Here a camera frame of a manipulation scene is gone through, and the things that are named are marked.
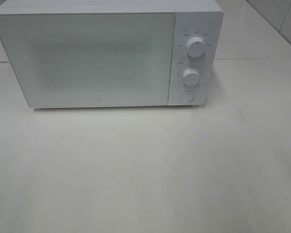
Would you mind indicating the white microwave oven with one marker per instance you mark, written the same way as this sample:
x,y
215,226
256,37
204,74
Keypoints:
x,y
191,17

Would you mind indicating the white microwave door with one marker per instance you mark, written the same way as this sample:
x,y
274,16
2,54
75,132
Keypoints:
x,y
88,60

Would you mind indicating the white round door button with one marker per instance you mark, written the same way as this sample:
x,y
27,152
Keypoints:
x,y
186,96

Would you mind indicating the white timer knob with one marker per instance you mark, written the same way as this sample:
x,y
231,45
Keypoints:
x,y
190,77

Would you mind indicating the white upper power knob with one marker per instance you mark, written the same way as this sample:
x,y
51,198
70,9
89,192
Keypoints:
x,y
195,46

